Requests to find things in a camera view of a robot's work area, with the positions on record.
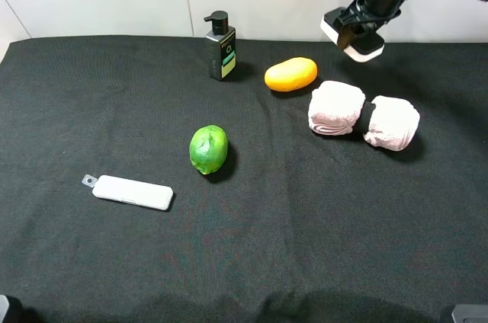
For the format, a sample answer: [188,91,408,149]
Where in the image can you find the black white board eraser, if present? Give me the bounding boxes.
[320,7,385,62]

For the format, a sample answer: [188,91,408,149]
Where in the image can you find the grey object bottom left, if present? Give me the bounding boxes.
[0,295,10,323]

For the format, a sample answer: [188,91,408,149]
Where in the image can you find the rolled pink towel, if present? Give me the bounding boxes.
[308,81,420,152]

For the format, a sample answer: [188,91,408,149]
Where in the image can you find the yellow mango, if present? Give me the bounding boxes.
[264,57,318,92]

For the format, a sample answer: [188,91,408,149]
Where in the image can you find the grey device bottom right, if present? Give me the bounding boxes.
[451,304,488,323]

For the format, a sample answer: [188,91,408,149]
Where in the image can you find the white flat case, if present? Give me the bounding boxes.
[82,174,174,211]

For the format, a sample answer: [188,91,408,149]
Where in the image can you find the green lime fruit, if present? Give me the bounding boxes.
[189,125,229,175]

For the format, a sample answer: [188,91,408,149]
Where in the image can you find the black pump bottle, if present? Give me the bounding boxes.
[204,11,236,81]

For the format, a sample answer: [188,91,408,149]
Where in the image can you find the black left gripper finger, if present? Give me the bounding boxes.
[336,26,355,50]

